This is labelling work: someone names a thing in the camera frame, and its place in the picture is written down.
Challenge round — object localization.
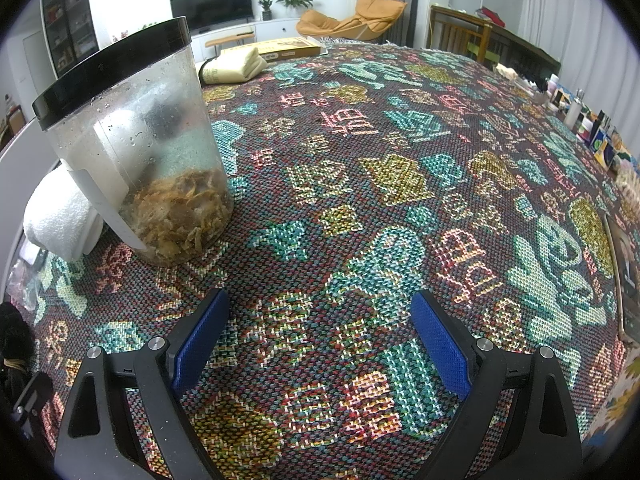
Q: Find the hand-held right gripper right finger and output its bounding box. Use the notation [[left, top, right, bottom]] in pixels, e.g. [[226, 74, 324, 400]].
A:
[[410, 290, 583, 480]]

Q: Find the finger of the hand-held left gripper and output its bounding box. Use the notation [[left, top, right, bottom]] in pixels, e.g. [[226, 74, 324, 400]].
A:
[[10, 375, 53, 436]]

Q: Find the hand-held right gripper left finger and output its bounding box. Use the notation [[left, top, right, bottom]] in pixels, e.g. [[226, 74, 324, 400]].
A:
[[54, 287, 231, 480]]

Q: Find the black plush toy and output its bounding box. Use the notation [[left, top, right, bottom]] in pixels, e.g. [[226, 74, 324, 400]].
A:
[[0, 302, 36, 396]]

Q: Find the white towel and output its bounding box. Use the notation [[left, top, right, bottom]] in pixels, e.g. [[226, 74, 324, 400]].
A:
[[22, 165, 106, 263]]

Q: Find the clear plastic bag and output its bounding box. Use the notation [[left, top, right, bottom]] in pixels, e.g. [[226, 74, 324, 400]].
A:
[[7, 247, 48, 311]]

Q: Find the colourful woven blanket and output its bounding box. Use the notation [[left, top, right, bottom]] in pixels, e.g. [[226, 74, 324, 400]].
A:
[[0, 42, 640, 480]]

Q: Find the clear jar with black lid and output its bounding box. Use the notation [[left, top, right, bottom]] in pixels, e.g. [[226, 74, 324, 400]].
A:
[[32, 16, 236, 266]]

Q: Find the row of small bottles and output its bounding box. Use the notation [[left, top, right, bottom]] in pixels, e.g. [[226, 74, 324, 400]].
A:
[[542, 74, 640, 186]]

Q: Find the cream rolled cloth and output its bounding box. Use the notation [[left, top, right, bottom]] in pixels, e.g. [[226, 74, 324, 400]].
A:
[[199, 47, 268, 86]]

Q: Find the wooden bench table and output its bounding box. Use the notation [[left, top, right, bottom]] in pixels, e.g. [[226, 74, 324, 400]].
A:
[[205, 30, 256, 56]]

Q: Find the yellow wooden chair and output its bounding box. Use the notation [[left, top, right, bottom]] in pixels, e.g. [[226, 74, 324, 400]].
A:
[[467, 27, 493, 58]]

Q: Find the yellow flat box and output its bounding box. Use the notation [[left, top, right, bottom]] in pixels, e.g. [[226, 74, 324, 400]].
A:
[[220, 35, 328, 61]]

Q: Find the white tv cabinet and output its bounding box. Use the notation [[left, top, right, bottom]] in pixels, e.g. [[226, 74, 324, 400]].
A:
[[190, 17, 303, 56]]

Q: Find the black television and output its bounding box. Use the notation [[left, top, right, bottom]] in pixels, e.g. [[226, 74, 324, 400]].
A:
[[170, 0, 252, 33]]

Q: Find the orange lounge chair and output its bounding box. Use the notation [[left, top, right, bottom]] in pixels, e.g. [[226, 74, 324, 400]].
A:
[[297, 0, 408, 43]]

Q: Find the black glass cabinet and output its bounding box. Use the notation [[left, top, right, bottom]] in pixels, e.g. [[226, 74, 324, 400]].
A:
[[41, 0, 101, 78]]

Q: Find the wooden crib rail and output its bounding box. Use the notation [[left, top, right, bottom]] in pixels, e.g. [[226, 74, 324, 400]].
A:
[[430, 5, 561, 78]]

